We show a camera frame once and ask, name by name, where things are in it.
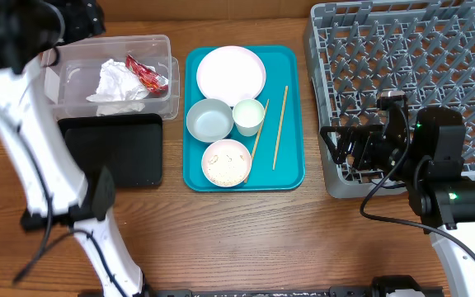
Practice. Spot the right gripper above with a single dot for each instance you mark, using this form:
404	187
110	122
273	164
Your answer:
366	143

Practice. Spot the white paper cup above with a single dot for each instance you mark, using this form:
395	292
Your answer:
248	115

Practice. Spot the pink bowl with rice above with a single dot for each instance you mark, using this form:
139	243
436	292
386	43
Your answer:
226	163

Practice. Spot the grey-white bowl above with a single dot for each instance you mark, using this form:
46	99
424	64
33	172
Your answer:
209	120

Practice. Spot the red snack wrapper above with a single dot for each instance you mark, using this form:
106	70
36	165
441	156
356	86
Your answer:
154	82

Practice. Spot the white napkin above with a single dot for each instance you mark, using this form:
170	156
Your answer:
118	91

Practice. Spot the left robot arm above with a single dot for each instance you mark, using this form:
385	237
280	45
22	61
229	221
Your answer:
57	190

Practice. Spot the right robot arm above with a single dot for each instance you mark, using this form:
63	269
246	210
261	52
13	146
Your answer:
426	158

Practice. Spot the grey dishwasher rack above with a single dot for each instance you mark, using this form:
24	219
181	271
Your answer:
356	50

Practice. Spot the right wooden chopstick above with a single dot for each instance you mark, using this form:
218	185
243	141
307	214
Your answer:
280	127

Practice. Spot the wooden chopstick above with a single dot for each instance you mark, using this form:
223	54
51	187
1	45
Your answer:
280	127
258	135

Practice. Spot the left wooden chopstick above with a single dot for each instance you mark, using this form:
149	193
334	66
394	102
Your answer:
258	135

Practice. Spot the teal serving tray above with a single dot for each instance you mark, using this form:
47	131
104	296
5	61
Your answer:
281	71

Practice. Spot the white round plate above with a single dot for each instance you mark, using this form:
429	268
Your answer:
231	74

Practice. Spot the black plastic tray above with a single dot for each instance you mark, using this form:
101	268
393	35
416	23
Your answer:
129	146

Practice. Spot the clear plastic bin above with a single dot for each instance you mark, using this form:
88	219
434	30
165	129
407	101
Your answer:
90	77

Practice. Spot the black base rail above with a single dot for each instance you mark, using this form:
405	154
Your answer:
334	291

